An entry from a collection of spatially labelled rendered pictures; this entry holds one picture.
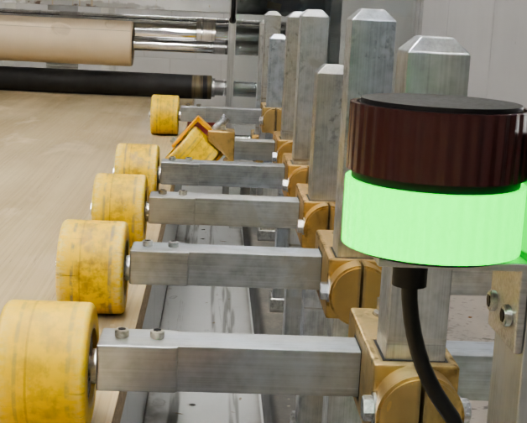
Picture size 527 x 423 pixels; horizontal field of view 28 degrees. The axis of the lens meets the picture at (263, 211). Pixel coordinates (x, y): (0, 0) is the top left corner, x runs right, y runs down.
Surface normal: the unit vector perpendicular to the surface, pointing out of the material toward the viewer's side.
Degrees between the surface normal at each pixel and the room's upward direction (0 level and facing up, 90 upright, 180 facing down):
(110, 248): 53
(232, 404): 0
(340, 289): 90
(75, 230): 25
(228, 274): 90
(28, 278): 0
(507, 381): 90
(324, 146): 90
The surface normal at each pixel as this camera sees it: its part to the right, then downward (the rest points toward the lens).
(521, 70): -0.99, -0.02
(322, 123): 0.04, 0.19
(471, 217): 0.26, 0.20
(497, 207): 0.51, 0.19
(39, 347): 0.06, -0.39
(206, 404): 0.05, -0.98
